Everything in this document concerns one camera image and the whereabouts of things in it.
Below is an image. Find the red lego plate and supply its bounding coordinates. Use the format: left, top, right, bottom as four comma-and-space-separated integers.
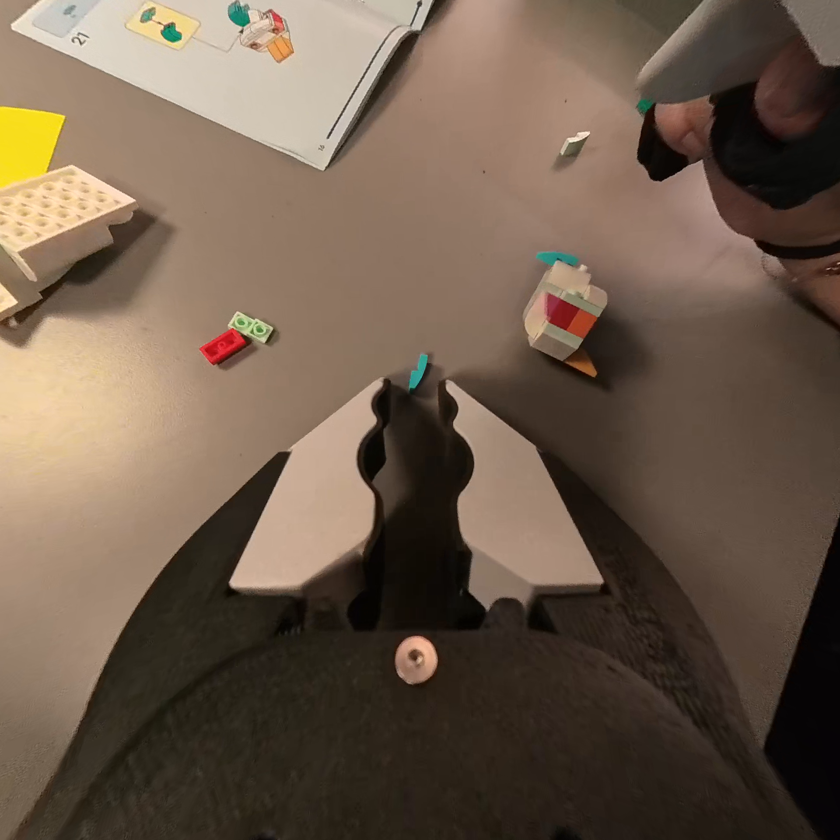
199, 329, 251, 366

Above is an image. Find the pale green lego plate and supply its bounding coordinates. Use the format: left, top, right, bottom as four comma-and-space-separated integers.
227, 310, 275, 345

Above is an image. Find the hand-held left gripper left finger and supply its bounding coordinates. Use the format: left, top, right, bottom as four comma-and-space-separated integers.
227, 377, 393, 630

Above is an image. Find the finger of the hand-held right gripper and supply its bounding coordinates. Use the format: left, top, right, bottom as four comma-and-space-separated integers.
634, 0, 840, 106

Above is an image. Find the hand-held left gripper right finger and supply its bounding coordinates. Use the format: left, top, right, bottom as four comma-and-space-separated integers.
437, 378, 605, 611

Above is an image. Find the yellow paper sheet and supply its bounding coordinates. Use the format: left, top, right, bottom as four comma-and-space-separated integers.
0, 106, 67, 189

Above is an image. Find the open instruction booklet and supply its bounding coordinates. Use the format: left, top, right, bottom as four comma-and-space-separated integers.
11, 0, 436, 172

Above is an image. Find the black wrist band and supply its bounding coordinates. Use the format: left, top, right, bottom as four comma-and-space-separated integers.
753, 238, 840, 261

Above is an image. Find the white lego assembly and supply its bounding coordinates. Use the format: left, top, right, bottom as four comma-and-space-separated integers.
0, 164, 139, 324

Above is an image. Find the person's right hand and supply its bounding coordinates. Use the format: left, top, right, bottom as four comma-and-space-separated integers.
655, 36, 840, 245

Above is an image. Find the multicolour lego assembly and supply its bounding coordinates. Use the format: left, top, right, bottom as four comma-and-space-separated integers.
522, 251, 609, 379

